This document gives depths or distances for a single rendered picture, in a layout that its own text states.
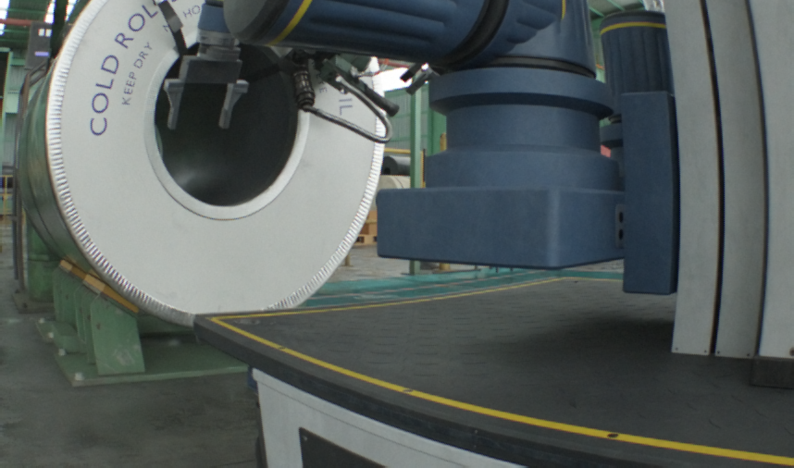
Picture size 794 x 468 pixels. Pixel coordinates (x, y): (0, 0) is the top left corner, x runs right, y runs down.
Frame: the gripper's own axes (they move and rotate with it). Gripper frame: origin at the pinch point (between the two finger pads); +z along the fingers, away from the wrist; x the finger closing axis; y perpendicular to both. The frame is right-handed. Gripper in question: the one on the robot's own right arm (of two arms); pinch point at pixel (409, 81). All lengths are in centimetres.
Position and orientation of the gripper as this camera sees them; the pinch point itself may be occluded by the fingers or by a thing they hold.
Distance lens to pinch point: 182.5
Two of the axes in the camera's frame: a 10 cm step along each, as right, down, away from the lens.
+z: -6.9, 6.4, 3.4
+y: 6.8, 4.2, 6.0
